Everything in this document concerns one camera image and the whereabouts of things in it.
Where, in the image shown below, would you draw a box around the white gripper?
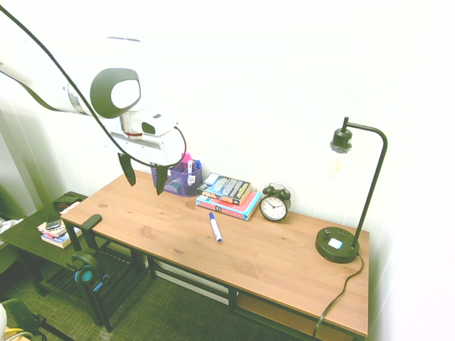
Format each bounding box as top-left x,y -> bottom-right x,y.
102,127 -> 187,197

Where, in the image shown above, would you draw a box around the blue capped white marker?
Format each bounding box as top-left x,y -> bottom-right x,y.
208,212 -> 224,244

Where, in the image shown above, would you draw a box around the purple mesh desk organizer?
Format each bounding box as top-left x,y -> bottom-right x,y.
151,161 -> 203,198

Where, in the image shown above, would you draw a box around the black headphone hook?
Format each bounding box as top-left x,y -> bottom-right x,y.
82,214 -> 104,257

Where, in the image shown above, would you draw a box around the dark paperback book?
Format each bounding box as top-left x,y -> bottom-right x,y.
197,172 -> 252,207

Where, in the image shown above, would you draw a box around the dark box with red print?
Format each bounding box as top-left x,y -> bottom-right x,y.
53,198 -> 82,216

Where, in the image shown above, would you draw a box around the white and blue book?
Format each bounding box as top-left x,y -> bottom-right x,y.
40,227 -> 83,249

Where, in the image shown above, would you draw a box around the red and teal book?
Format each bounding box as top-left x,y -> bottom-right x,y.
196,191 -> 262,222

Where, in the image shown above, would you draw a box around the striped patterned notebook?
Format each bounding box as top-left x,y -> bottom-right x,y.
36,220 -> 68,239

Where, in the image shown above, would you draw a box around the black and blue headphones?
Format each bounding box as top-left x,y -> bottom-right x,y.
70,247 -> 112,294

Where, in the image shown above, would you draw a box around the black twin bell alarm clock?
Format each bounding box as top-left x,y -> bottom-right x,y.
259,182 -> 292,223

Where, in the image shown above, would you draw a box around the black side table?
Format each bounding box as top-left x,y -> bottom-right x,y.
0,191 -> 147,333

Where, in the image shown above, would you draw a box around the white crumpled bag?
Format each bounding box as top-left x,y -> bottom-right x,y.
0,217 -> 23,236

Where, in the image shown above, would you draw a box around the black desk lamp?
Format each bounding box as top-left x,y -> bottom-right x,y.
314,116 -> 389,265

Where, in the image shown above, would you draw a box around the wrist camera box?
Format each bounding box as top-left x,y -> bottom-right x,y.
140,111 -> 178,137

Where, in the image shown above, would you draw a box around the thin black cable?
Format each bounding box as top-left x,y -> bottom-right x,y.
0,5 -> 188,168

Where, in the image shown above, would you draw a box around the wooden desk with black frame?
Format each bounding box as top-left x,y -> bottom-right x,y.
60,169 -> 370,341

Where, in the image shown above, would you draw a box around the black lamp power cord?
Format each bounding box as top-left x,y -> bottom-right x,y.
312,252 -> 365,339

